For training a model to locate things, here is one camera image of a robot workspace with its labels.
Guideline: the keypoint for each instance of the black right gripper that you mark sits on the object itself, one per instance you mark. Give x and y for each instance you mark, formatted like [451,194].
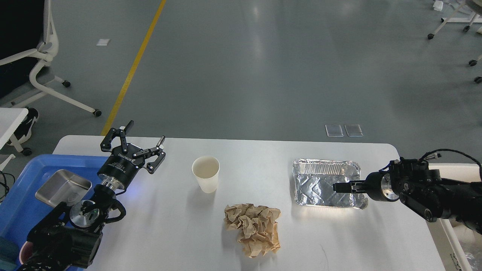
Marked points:
[379,187]

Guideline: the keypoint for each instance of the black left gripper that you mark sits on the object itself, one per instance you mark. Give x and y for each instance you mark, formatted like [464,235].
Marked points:
[121,165]

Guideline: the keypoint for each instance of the aluminium foil tray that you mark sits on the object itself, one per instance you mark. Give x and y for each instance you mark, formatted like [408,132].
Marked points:
[314,179]

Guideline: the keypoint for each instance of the square steel container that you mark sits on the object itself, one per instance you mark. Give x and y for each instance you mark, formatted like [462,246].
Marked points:
[63,186]

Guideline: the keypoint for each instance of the white paper cup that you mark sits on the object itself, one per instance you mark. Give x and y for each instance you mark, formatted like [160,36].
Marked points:
[206,171]

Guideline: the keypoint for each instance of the brown paper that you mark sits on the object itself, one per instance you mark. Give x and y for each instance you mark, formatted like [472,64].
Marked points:
[257,226]

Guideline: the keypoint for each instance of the pink mug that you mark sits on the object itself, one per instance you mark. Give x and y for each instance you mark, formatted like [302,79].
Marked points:
[26,252]

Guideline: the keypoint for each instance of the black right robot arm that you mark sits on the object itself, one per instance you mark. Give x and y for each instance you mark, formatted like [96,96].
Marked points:
[423,190]

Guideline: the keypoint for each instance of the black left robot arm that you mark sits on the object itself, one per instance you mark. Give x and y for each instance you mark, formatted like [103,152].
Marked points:
[71,235]

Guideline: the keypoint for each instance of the clear floor plate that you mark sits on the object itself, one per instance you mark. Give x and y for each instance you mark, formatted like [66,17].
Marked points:
[353,130]
[334,131]

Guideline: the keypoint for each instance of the blue plastic tray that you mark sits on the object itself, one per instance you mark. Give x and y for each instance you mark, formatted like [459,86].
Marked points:
[21,210]

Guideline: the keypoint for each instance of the white plastic bin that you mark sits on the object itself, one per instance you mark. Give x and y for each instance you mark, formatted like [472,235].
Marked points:
[446,233]

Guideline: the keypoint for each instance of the white office chair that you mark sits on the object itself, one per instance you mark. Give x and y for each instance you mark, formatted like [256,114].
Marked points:
[40,76]

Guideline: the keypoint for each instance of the white rolling frame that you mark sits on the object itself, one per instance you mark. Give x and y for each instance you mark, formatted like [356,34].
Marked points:
[475,14]

